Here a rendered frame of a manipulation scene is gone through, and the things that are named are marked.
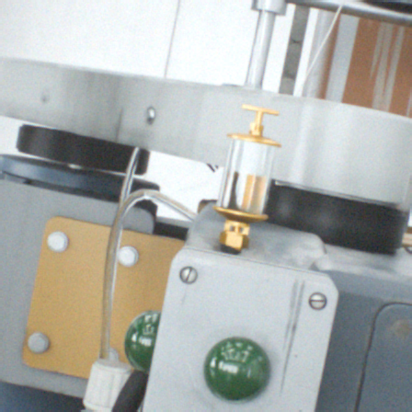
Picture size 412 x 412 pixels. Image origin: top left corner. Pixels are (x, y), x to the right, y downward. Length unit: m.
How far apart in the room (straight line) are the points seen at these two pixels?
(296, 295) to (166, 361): 0.06
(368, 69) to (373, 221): 0.39
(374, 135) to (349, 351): 0.16
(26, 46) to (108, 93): 4.99
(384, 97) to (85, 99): 0.30
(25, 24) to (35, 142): 4.86
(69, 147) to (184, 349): 0.50
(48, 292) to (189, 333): 0.45
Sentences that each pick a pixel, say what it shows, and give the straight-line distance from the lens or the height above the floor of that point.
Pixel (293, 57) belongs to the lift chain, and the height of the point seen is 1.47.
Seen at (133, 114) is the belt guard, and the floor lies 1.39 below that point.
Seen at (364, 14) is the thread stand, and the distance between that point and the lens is 0.91.
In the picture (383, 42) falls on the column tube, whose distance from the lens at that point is 1.07.
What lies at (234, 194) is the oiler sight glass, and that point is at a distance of 0.59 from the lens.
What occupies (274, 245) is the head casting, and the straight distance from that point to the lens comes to 0.61.
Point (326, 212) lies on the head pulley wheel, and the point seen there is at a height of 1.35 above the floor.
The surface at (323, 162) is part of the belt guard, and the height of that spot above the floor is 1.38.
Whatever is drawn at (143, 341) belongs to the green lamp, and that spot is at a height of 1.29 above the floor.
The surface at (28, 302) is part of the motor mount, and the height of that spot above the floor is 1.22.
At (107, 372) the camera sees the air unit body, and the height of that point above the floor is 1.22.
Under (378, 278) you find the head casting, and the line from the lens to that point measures 0.58.
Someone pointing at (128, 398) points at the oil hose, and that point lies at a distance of 0.60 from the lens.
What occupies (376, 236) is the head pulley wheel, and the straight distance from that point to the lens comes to 0.69.
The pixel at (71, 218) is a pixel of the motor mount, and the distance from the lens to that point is 0.96.
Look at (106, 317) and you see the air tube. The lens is 0.79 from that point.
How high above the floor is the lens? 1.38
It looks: 3 degrees down
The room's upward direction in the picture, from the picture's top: 11 degrees clockwise
